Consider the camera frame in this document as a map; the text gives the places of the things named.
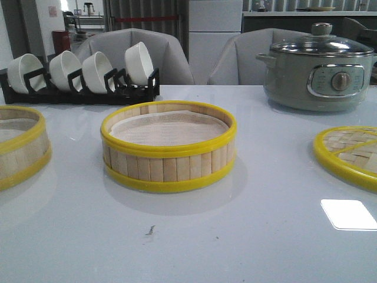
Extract left grey chair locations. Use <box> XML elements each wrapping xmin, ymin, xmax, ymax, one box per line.
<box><xmin>73</xmin><ymin>28</ymin><xmax>195</xmax><ymax>85</ymax></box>

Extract red cylinder bin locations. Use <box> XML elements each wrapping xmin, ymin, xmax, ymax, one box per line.
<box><xmin>52</xmin><ymin>30</ymin><xmax>71</xmax><ymax>55</ymax></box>

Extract green electric cooking pot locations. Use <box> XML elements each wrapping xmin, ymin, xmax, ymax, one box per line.
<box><xmin>256</xmin><ymin>51</ymin><xmax>376</xmax><ymax>111</ymax></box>

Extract white cabinet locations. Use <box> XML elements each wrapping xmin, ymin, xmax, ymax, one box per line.
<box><xmin>188</xmin><ymin>1</ymin><xmax>243</xmax><ymax>84</ymax></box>

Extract glass pot lid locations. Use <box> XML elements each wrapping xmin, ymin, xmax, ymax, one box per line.
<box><xmin>270</xmin><ymin>22</ymin><xmax>374</xmax><ymax>57</ymax></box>

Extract white liner in center tier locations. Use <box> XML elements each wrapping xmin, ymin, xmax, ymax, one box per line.
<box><xmin>110</xmin><ymin>110</ymin><xmax>229</xmax><ymax>146</ymax></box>

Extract black dish rack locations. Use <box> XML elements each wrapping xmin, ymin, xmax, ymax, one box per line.
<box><xmin>1</xmin><ymin>67</ymin><xmax>160</xmax><ymax>106</ymax></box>

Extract white liner in tier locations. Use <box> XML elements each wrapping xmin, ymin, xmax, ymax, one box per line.
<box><xmin>0</xmin><ymin>118</ymin><xmax>37</xmax><ymax>142</ymax></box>
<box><xmin>110</xmin><ymin>110</ymin><xmax>229</xmax><ymax>146</ymax></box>

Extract right grey chair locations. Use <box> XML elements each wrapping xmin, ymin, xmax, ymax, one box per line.
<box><xmin>207</xmin><ymin>28</ymin><xmax>306</xmax><ymax>85</ymax></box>

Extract woven bamboo steamer lid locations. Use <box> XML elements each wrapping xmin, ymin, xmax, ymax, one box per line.
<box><xmin>313</xmin><ymin>126</ymin><xmax>376</xmax><ymax>192</ymax></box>

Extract bamboo steamer tier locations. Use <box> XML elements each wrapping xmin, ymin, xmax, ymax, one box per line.
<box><xmin>100</xmin><ymin>100</ymin><xmax>237</xmax><ymax>193</ymax></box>
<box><xmin>1</xmin><ymin>106</ymin><xmax>52</xmax><ymax>190</ymax></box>

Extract grey chair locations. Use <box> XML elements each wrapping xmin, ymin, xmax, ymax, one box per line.
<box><xmin>207</xmin><ymin>28</ymin><xmax>306</xmax><ymax>85</ymax></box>
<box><xmin>73</xmin><ymin>28</ymin><xmax>195</xmax><ymax>85</ymax></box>

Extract white bowl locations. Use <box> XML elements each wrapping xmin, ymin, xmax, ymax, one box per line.
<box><xmin>49</xmin><ymin>50</ymin><xmax>82</xmax><ymax>91</ymax></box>
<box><xmin>124</xmin><ymin>42</ymin><xmax>154</xmax><ymax>86</ymax></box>
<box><xmin>82</xmin><ymin>51</ymin><xmax>114</xmax><ymax>94</ymax></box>
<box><xmin>7</xmin><ymin>54</ymin><xmax>43</xmax><ymax>94</ymax></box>

